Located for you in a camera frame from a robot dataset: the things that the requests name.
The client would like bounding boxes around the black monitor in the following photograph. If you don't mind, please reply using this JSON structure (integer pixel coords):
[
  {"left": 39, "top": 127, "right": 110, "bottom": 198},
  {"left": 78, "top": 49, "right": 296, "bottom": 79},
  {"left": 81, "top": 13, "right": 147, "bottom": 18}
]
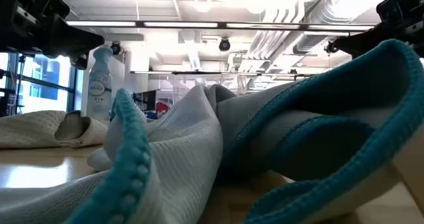
[{"left": 132, "top": 89, "right": 156, "bottom": 111}]

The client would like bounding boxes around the red object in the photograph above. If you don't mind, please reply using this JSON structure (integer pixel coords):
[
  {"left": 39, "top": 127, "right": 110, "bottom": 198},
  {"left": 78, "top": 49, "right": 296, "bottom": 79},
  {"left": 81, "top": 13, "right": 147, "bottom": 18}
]
[{"left": 155, "top": 101, "right": 170, "bottom": 115}]

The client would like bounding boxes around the white spray bottle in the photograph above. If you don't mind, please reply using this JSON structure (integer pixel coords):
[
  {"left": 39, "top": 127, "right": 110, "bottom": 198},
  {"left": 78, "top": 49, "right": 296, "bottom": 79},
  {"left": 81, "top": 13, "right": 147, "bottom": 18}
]
[{"left": 86, "top": 46, "right": 114, "bottom": 125}]

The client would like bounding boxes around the silver ventilation duct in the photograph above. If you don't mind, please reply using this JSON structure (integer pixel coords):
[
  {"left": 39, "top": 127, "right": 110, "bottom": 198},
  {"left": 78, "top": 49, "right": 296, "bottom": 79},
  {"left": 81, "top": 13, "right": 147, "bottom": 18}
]
[{"left": 293, "top": 0, "right": 378, "bottom": 55}]

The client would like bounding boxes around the long ceiling light bar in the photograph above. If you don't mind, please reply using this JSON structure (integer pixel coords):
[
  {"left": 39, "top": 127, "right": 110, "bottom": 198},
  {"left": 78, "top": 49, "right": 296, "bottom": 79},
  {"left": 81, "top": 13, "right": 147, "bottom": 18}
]
[{"left": 66, "top": 20, "right": 377, "bottom": 32}]

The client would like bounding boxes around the clear plastic bin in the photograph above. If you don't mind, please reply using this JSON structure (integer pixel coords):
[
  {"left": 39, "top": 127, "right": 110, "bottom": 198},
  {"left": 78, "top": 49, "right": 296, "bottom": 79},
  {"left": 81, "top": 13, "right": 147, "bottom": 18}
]
[{"left": 167, "top": 74, "right": 248, "bottom": 102}]

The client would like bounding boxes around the grey microfiber towel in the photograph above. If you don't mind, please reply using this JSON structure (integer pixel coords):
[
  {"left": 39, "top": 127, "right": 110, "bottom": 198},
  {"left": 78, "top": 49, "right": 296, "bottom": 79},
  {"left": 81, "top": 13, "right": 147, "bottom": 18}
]
[{"left": 0, "top": 110, "right": 109, "bottom": 149}]

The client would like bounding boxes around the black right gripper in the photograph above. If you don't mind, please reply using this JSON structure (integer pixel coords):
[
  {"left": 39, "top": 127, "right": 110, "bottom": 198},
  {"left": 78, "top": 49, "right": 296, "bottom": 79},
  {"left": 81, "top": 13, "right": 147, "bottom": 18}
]
[{"left": 333, "top": 0, "right": 424, "bottom": 58}]

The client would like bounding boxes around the thin black ceiling rail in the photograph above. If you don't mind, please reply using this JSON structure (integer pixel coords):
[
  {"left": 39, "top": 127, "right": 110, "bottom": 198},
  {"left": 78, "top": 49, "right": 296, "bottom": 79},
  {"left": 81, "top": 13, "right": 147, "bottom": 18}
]
[{"left": 130, "top": 70, "right": 315, "bottom": 77}]

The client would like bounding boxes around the large glass window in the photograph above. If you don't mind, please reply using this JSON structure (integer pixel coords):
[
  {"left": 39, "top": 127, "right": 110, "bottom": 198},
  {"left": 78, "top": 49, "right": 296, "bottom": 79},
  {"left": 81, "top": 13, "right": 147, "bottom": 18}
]
[{"left": 0, "top": 51, "right": 79, "bottom": 117}]

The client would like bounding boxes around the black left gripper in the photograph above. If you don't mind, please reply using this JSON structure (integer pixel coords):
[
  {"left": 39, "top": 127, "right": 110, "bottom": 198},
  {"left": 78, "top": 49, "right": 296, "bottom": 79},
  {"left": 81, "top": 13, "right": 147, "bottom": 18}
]
[{"left": 0, "top": 0, "right": 105, "bottom": 71}]

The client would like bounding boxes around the white cloth with teal trim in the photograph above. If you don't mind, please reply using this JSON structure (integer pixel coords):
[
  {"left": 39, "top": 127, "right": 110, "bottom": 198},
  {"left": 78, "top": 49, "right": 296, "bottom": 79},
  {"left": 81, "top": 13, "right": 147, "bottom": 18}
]
[{"left": 0, "top": 38, "right": 424, "bottom": 224}]

